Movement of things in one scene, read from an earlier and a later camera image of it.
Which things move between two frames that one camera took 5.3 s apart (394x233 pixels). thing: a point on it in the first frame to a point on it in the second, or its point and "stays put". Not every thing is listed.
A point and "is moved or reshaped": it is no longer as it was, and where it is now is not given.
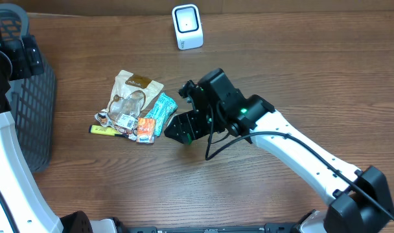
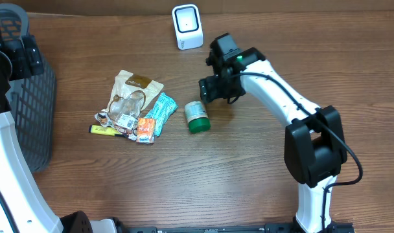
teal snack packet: [163, 107] stays put
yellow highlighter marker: [106, 131] stays put
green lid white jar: [190, 140] is moved or reshaped
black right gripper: [183, 124] to [212, 92]
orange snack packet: [146, 127] stays put
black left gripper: [28, 56] stays put
